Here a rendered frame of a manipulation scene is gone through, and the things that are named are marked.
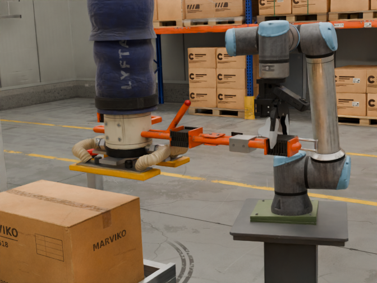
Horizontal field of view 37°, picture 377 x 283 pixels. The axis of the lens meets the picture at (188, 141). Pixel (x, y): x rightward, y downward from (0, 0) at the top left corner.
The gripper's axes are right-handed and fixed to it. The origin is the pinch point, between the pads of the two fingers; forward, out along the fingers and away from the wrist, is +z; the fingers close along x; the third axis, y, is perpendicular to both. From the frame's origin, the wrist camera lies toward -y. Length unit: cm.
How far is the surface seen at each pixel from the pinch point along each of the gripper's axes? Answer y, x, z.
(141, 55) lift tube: 49, 5, -27
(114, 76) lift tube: 56, 11, -21
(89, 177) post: 125, -45, 37
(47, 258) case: 86, 21, 48
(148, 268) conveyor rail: 77, -28, 69
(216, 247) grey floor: 134, -184, 127
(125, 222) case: 72, -9, 41
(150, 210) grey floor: 231, -231, 127
